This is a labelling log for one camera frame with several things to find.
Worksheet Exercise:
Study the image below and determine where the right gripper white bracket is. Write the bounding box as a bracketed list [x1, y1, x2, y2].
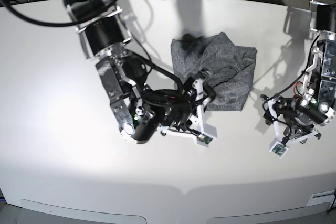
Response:
[158, 76, 217, 144]

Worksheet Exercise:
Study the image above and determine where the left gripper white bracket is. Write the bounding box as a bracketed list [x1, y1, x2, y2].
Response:
[260, 94, 321, 145]

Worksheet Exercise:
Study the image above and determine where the grey long-sleeve T-shirt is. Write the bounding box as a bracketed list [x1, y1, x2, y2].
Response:
[171, 32, 257, 111]

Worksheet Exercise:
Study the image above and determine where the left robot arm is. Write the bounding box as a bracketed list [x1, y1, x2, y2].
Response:
[260, 0, 335, 154]

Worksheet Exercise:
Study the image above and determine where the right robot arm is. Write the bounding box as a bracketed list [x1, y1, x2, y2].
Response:
[63, 0, 217, 147]

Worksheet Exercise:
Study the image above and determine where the white label plate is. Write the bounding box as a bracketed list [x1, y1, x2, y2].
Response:
[307, 190, 335, 207]

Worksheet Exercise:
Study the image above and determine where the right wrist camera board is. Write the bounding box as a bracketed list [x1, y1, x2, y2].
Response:
[196, 134, 213, 148]

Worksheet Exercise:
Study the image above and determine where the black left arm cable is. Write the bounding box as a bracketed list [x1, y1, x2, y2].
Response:
[272, 35, 321, 104]

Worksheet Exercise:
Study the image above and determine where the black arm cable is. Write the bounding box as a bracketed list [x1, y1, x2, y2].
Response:
[0, 0, 79, 28]
[272, 35, 321, 104]

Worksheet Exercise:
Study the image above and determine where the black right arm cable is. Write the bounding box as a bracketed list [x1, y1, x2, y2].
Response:
[0, 0, 79, 28]

